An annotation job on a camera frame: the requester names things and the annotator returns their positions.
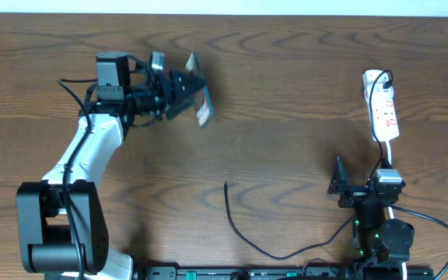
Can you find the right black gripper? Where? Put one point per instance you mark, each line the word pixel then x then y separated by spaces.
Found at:
pixel 338 185

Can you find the black USB plug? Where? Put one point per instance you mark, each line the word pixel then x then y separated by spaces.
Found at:
pixel 388 84

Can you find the white power strip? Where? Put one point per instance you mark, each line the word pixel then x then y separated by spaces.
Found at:
pixel 380 104

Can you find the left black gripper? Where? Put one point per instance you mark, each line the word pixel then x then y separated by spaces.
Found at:
pixel 175 91

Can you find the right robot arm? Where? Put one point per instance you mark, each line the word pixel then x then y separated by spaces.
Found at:
pixel 384 242

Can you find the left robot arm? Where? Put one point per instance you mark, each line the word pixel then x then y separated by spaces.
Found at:
pixel 62 230

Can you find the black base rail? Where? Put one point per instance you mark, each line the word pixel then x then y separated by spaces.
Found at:
pixel 311 272

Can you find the bronze Galaxy smartphone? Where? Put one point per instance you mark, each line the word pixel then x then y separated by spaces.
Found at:
pixel 201 101

